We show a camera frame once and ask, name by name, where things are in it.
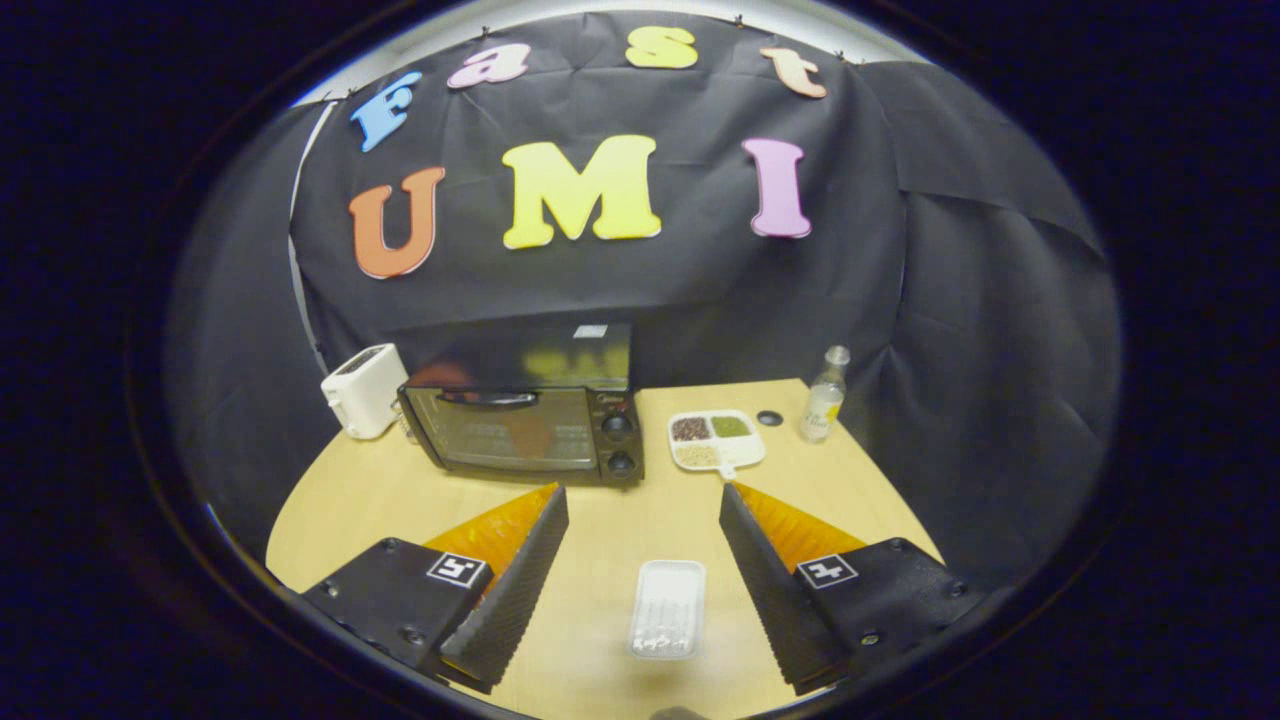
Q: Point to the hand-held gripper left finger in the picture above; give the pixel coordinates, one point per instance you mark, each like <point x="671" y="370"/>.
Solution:
<point x="518" y="590"/>

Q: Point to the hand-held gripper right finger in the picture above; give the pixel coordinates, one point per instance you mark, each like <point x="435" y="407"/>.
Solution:
<point x="768" y="590"/>

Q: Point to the black toaster oven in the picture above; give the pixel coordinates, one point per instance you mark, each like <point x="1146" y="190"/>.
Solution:
<point x="520" y="430"/>

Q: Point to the white bread toaster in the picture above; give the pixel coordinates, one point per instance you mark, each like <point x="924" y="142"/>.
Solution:
<point x="362" y="395"/>

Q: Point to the white foam tray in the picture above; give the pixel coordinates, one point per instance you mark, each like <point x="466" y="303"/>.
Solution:
<point x="667" y="605"/>

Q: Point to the white divided grain dish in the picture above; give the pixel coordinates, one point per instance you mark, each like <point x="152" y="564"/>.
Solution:
<point x="715" y="440"/>

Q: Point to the small clear bottle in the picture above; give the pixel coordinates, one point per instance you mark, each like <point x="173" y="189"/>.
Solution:
<point x="822" y="405"/>

